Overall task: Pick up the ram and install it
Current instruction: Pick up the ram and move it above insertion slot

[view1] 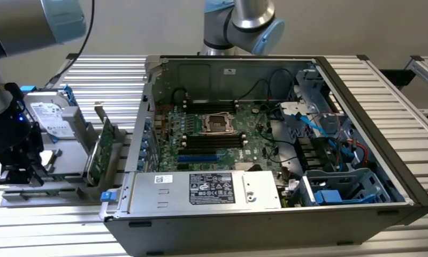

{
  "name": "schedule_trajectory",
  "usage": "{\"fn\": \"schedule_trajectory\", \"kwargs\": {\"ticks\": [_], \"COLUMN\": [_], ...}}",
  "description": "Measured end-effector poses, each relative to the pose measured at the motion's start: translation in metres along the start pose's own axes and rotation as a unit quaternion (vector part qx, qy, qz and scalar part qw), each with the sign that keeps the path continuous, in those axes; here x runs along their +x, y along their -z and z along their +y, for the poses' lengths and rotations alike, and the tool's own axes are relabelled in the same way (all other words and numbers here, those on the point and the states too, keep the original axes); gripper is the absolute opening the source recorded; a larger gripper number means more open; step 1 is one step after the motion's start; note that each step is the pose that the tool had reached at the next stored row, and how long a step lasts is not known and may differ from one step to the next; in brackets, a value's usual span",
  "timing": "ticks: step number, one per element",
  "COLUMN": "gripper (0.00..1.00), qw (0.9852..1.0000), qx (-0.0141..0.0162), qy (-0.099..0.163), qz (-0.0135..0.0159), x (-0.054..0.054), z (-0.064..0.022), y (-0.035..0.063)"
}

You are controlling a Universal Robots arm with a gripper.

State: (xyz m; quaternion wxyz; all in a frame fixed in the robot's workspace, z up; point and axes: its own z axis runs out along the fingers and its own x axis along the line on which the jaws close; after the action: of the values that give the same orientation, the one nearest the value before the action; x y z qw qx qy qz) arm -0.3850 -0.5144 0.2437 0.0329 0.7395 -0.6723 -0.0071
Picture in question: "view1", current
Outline grey disk bay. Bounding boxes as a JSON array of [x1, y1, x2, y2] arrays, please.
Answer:
[[301, 167, 397, 207]]

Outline red wire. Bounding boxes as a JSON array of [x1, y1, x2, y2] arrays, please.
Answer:
[[355, 142, 369, 164]]

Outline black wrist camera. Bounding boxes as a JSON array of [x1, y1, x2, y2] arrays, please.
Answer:
[[4, 82, 26, 122]]

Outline blue expansion slot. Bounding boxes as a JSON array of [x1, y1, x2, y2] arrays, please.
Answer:
[[177, 155, 217, 163]]

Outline metal drive cage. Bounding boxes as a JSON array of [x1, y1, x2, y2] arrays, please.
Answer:
[[280, 68, 344, 134]]

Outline green motherboard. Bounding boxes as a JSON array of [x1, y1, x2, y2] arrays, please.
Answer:
[[152, 102, 293, 188]]

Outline black RAM slot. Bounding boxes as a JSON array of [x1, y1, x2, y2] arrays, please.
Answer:
[[182, 143, 240, 150], [182, 102, 238, 108], [182, 138, 240, 143], [182, 100, 238, 105], [182, 134, 240, 140], [182, 108, 238, 114], [182, 141, 240, 146], [182, 105, 238, 111]]

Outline silver power supply unit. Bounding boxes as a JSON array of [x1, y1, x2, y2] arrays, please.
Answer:
[[126, 170, 283, 215]]

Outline metal slat side table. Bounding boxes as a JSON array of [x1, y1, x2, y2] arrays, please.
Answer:
[[404, 55, 428, 97]]

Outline metal CPU socket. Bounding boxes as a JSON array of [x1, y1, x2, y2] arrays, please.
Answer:
[[197, 112, 237, 134]]

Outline blue data wire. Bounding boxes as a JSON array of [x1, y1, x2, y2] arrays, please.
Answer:
[[293, 112, 355, 163]]

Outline silver chipset heatsink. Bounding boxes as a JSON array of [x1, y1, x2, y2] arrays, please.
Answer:
[[233, 162, 261, 172]]

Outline grey parts rack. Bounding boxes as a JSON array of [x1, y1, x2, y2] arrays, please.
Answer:
[[0, 88, 132, 209]]

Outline thin black wire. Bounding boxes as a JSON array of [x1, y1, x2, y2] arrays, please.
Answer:
[[255, 122, 297, 161]]

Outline blue disk connector block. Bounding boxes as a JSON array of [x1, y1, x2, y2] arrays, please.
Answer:
[[313, 190, 343, 206]]

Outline green graphics card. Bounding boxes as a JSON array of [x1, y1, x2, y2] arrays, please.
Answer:
[[84, 116, 121, 186]]

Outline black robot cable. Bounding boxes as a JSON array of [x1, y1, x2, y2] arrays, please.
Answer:
[[44, 0, 96, 89]]

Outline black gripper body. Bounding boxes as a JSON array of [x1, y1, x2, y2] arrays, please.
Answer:
[[0, 115, 45, 169]]

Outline black looped power wire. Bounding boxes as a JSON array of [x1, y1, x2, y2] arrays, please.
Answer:
[[240, 68, 295, 103]]

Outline silver CPU chip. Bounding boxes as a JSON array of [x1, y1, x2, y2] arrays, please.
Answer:
[[37, 149, 57, 172]]

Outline black open PC case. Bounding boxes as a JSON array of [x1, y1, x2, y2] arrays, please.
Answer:
[[98, 54, 428, 256]]

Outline long black expansion slot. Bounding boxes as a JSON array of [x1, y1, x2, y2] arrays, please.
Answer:
[[177, 149, 217, 156]]

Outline silver hard disk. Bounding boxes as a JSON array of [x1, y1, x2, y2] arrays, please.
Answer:
[[22, 90, 76, 141]]

